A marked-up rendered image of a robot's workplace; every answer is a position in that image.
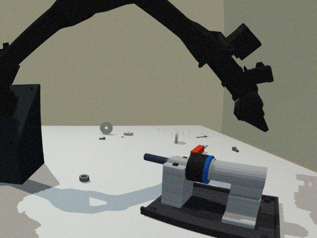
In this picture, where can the blue spacer ring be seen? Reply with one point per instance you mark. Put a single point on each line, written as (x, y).
(206, 169)

